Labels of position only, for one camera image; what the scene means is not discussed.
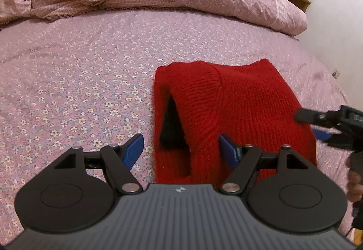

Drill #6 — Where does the pink floral bed sheet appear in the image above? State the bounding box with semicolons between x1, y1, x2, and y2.
0;8;363;239

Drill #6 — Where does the person's right hand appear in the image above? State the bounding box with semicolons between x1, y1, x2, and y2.
346;154;363;203

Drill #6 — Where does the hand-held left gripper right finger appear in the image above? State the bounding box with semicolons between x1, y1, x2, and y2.
219;133;310;195

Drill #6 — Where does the red knit sweater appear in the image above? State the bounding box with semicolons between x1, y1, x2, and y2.
153;59;317;185

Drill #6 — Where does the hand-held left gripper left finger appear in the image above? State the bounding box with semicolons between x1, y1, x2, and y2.
53;133;145;196

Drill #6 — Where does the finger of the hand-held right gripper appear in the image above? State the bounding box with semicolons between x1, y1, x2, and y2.
313;129;335;143
294;108;341;127

